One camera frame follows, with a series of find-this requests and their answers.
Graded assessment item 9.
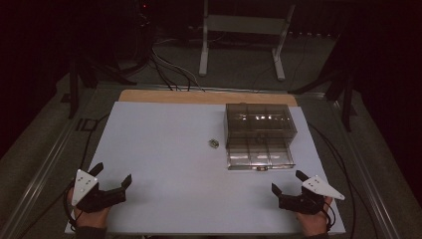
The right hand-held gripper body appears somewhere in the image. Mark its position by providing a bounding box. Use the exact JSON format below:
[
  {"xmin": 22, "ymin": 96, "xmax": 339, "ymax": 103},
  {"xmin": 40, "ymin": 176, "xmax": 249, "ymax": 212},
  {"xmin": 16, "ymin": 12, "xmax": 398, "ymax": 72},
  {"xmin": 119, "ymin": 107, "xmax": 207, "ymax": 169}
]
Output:
[{"xmin": 278, "ymin": 174, "xmax": 346, "ymax": 215}]

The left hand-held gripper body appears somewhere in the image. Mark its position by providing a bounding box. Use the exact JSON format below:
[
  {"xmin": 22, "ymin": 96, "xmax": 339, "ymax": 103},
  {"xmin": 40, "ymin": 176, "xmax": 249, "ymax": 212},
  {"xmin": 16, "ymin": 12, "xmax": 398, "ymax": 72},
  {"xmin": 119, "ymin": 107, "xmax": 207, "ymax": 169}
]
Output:
[{"xmin": 71, "ymin": 168, "xmax": 127, "ymax": 214}]

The transparent compartment drawer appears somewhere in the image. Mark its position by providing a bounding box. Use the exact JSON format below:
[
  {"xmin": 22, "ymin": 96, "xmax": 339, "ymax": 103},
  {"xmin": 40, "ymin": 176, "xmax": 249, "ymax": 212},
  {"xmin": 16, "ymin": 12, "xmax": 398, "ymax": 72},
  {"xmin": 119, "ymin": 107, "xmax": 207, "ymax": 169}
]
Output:
[{"xmin": 226, "ymin": 136, "xmax": 297, "ymax": 172}]

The smoky transparent drawer box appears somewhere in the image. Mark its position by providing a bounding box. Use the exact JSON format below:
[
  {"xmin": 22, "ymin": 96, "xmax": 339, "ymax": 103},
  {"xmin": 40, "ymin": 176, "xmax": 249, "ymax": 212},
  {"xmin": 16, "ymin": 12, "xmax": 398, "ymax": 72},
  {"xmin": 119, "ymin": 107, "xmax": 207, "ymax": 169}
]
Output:
[{"xmin": 224, "ymin": 103, "xmax": 298, "ymax": 149}]

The person's right hand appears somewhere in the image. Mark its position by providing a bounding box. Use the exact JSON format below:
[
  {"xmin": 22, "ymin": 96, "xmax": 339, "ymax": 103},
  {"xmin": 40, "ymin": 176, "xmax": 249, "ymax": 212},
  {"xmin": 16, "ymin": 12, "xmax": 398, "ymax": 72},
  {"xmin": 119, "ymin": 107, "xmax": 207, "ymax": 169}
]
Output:
[{"xmin": 294, "ymin": 196, "xmax": 333, "ymax": 238}]

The person's left hand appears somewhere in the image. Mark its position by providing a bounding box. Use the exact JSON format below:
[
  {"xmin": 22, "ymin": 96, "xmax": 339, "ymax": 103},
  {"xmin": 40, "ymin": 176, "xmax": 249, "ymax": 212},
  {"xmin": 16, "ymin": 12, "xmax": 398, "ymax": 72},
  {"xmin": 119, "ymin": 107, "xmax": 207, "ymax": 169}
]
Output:
[{"xmin": 67, "ymin": 188, "xmax": 111, "ymax": 230}]

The white table board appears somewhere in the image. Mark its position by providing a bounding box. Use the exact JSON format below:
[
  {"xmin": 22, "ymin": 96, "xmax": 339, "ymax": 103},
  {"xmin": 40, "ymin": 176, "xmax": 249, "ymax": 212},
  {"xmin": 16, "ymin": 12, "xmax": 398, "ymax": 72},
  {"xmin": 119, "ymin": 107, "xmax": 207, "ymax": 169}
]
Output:
[{"xmin": 64, "ymin": 101, "xmax": 346, "ymax": 236}]

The black tripod stand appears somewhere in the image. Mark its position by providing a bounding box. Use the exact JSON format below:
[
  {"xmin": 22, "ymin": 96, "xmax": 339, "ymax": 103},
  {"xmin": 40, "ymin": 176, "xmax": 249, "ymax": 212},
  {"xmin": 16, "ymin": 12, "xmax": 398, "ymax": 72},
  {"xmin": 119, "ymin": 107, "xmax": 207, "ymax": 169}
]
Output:
[
  {"xmin": 288, "ymin": 68, "xmax": 358, "ymax": 133},
  {"xmin": 67, "ymin": 58, "xmax": 137, "ymax": 120}
]

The dark equipment rack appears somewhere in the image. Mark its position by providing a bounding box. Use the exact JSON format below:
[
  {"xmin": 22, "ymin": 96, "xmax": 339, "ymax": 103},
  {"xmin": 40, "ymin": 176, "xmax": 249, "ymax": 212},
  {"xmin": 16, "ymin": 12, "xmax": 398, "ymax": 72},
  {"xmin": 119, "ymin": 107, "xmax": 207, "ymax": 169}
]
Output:
[{"xmin": 130, "ymin": 0, "xmax": 157, "ymax": 69}]

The white metal stand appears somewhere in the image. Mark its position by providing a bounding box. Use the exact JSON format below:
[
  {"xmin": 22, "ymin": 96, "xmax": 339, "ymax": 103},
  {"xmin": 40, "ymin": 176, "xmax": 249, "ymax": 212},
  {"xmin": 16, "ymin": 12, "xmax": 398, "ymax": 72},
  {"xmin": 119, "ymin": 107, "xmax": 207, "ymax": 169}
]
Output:
[{"xmin": 198, "ymin": 0, "xmax": 297, "ymax": 82}]

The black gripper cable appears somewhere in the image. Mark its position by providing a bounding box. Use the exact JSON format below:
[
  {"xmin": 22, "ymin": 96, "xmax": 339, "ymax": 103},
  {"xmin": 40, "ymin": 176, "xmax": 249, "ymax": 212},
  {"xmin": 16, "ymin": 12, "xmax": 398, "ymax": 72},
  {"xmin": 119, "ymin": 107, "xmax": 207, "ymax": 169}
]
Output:
[
  {"xmin": 62, "ymin": 114, "xmax": 111, "ymax": 231},
  {"xmin": 308, "ymin": 121, "xmax": 357, "ymax": 239}
]

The aluminium floor rail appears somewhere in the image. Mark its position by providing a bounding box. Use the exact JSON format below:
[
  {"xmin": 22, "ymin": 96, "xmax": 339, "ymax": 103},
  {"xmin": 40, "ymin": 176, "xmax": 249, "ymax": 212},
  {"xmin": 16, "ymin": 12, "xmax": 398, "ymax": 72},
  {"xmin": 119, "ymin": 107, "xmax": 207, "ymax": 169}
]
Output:
[
  {"xmin": 331, "ymin": 99, "xmax": 416, "ymax": 239},
  {"xmin": 0, "ymin": 109, "xmax": 88, "ymax": 239}
]

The black floor cable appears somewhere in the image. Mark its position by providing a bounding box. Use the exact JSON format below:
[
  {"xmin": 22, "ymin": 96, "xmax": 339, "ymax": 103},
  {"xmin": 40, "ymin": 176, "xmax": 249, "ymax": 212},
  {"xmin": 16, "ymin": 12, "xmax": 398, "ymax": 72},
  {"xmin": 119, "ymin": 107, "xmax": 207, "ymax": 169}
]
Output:
[{"xmin": 148, "ymin": 54, "xmax": 193, "ymax": 93}]

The white floor cable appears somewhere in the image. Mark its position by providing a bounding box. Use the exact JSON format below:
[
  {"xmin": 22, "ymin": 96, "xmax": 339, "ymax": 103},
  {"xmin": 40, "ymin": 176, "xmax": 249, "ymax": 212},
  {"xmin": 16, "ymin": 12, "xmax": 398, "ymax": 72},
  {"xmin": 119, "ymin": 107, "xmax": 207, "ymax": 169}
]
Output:
[{"xmin": 150, "ymin": 46, "xmax": 206, "ymax": 93}]

